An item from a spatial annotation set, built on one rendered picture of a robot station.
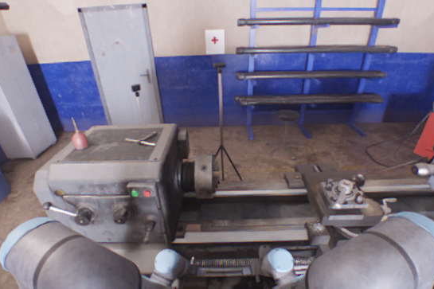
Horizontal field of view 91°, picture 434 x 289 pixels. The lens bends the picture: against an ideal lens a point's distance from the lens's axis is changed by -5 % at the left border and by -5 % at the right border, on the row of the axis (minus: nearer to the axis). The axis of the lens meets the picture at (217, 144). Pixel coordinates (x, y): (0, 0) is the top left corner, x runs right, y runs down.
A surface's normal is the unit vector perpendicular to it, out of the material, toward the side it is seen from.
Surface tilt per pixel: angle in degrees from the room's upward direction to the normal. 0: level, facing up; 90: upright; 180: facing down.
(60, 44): 90
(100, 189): 90
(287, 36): 90
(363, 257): 29
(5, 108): 90
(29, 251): 25
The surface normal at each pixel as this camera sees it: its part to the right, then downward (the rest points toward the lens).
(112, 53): 0.00, 0.50
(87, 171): -0.02, -0.26
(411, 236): 0.00, -0.82
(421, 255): 0.21, -0.45
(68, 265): 0.28, -0.62
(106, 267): 0.68, -0.61
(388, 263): -0.25, -0.55
